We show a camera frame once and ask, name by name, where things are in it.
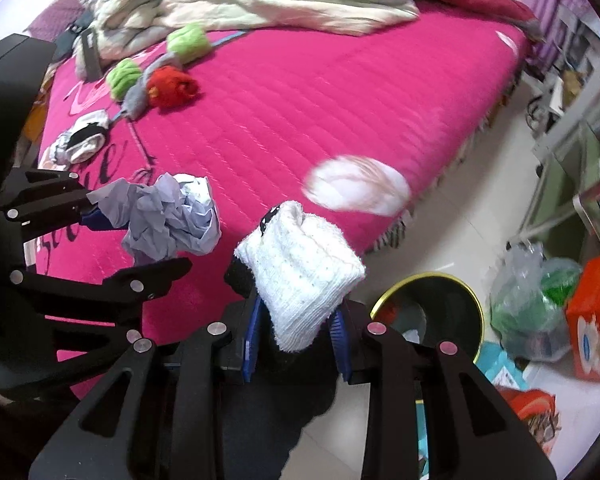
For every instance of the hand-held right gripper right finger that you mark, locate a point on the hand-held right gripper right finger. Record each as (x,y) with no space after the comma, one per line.
(341,347)

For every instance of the white sock ball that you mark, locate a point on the white sock ball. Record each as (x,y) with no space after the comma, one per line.
(300,275)

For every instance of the green sock ball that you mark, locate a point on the green sock ball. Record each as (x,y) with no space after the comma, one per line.
(122,77)
(187,42)

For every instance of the dark green trash bin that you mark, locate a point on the dark green trash bin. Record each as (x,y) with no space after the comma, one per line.
(445,305)

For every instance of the black and white sock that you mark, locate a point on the black and white sock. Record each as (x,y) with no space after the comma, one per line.
(85,140)

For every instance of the red sock ball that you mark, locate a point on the red sock ball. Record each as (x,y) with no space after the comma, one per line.
(172,87)

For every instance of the purple cloth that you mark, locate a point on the purple cloth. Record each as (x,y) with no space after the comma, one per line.
(55,15)

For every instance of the purple curtain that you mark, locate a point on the purple curtain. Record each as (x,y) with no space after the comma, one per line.
(550,5)

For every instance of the striped fringed bed skirt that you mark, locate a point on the striped fringed bed skirt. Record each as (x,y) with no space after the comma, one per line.
(397,232)

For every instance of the pink quilted bed blanket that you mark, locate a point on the pink quilted bed blanket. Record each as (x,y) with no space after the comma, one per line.
(290,110)

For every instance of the pale blue paper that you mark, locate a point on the pale blue paper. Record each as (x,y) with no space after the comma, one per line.
(170,220)

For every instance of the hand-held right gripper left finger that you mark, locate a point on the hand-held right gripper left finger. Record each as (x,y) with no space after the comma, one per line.
(251,345)

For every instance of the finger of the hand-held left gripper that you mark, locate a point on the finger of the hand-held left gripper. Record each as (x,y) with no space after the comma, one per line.
(130,286)
(45,196)

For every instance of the grey sock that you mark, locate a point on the grey sock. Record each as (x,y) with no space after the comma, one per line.
(137,97)

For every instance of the dark red crumpled cloth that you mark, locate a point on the dark red crumpled cloth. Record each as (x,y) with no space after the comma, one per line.
(392,312)

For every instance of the orange red carton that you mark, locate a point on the orange red carton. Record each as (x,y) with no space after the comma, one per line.
(595,310)

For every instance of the clear plastic bag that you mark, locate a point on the clear plastic bag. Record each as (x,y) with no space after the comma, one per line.
(520,310)

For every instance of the pale rumpled quilt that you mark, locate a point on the pale rumpled quilt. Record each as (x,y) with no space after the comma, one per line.
(280,5)

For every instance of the metal rack legs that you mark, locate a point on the metal rack legs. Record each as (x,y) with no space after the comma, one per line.
(565,180)

